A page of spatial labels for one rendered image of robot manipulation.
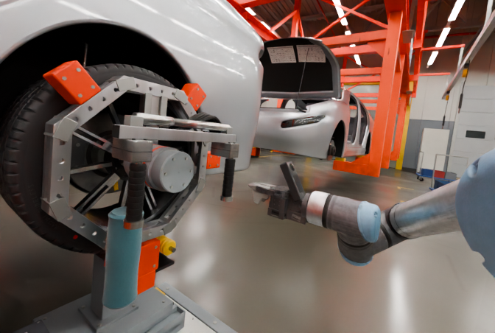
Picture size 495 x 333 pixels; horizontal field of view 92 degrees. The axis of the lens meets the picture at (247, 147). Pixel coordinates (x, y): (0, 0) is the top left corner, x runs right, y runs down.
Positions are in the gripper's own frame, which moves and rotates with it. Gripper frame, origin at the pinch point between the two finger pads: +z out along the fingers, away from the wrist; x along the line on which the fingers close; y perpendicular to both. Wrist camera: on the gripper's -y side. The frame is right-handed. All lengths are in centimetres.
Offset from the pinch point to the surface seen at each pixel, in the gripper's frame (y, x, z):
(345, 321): 83, 76, -23
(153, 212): 19.4, -7.5, 40.1
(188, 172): -2.0, -13.3, 15.9
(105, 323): 59, -22, 43
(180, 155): -7.5, -17.1, 15.9
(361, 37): -182, 346, 44
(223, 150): -9.3, -2.5, 11.3
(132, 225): 6.9, -35.4, 8.2
